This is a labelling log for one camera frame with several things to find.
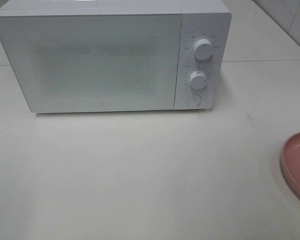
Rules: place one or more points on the white microwave oven body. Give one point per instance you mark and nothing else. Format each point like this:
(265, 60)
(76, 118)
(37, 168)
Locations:
(199, 19)

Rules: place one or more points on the pink round plate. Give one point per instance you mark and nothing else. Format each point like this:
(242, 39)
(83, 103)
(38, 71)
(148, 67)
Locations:
(290, 163)

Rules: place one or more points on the white microwave knob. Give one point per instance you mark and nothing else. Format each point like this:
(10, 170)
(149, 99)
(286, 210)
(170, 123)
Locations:
(198, 80)
(203, 49)

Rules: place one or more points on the round white door button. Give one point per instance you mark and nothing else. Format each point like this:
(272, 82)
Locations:
(194, 101)

